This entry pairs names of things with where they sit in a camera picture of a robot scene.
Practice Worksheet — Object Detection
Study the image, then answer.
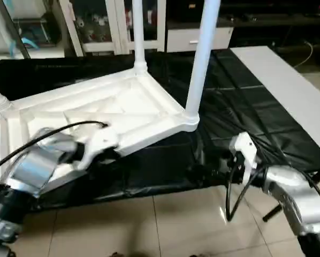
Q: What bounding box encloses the blue frame trolley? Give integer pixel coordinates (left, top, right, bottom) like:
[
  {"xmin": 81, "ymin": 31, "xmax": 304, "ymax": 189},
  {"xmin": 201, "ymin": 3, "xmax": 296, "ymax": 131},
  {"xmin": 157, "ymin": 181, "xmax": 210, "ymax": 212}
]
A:
[{"xmin": 2, "ymin": 11, "xmax": 56, "ymax": 54}]

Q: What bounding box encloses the white glass door cabinet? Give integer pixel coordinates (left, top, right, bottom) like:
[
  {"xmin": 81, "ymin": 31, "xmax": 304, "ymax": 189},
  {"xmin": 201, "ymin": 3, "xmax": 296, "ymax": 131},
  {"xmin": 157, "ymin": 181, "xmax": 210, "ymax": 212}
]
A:
[{"xmin": 59, "ymin": 0, "xmax": 167, "ymax": 56}]

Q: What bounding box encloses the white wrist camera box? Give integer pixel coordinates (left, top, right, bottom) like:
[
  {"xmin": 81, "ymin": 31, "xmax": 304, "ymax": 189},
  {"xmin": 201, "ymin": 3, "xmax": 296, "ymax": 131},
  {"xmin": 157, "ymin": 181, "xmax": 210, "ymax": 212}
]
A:
[
  {"xmin": 228, "ymin": 132, "xmax": 258, "ymax": 186},
  {"xmin": 77, "ymin": 125, "xmax": 121, "ymax": 171}
]

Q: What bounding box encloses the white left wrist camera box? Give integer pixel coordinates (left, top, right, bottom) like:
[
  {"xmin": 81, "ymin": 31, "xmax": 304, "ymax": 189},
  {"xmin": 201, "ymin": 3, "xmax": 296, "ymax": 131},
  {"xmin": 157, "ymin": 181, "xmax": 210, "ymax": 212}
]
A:
[{"xmin": 77, "ymin": 125, "xmax": 121, "ymax": 171}]

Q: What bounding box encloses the white drawer cabinet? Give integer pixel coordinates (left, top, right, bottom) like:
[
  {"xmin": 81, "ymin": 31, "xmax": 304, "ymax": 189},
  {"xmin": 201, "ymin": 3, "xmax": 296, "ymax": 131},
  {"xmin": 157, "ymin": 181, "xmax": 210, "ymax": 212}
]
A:
[{"xmin": 168, "ymin": 0, "xmax": 320, "ymax": 51}]

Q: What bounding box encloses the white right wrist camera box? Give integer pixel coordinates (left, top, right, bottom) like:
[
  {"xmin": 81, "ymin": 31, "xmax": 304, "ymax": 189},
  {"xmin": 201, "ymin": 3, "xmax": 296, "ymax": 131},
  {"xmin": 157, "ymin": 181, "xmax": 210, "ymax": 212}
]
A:
[{"xmin": 228, "ymin": 132, "xmax": 258, "ymax": 186}]

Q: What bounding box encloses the black work mat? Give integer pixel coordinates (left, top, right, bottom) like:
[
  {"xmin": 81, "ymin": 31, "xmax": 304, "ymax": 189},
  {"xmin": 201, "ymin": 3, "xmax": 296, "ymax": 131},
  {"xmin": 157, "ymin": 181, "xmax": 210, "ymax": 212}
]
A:
[{"xmin": 0, "ymin": 48, "xmax": 320, "ymax": 212}]

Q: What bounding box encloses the white drawer unit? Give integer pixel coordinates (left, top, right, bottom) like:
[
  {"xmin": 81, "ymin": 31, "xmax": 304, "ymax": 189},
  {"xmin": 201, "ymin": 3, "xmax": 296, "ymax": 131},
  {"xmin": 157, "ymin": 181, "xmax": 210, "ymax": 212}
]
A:
[{"xmin": 165, "ymin": 27, "xmax": 234, "ymax": 53}]

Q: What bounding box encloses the white plastic table top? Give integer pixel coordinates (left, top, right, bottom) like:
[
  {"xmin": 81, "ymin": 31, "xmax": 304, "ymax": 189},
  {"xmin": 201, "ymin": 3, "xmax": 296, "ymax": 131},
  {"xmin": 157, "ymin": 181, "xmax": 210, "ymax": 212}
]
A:
[{"xmin": 0, "ymin": 69, "xmax": 201, "ymax": 192}]

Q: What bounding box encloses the black metal stand leg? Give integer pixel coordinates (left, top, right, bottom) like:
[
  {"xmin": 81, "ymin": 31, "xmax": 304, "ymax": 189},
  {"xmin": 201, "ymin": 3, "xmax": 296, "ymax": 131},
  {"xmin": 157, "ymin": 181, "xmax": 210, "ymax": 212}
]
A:
[{"xmin": 262, "ymin": 170, "xmax": 320, "ymax": 223}]

